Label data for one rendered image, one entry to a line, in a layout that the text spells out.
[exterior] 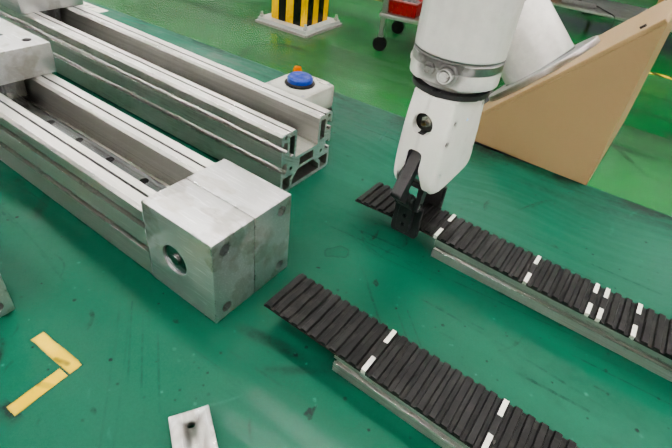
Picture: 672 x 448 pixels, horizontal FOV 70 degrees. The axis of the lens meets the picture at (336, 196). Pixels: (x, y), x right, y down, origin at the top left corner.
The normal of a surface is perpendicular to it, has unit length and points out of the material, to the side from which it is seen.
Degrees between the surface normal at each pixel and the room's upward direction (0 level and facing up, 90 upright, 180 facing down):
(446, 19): 90
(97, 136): 90
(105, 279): 0
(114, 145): 90
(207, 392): 0
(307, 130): 90
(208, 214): 0
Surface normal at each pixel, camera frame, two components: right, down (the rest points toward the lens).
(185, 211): 0.11, -0.80
